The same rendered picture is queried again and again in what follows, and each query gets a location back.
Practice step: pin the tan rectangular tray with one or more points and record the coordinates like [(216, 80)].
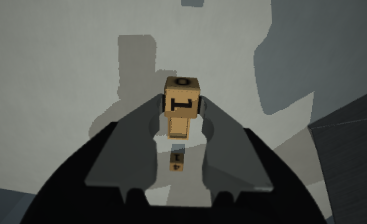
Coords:
[(178, 128)]

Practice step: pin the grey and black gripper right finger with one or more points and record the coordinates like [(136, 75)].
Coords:
[(238, 161)]

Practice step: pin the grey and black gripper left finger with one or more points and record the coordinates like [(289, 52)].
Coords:
[(122, 156)]

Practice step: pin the tan wooden cube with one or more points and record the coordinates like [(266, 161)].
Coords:
[(176, 161), (181, 97)]

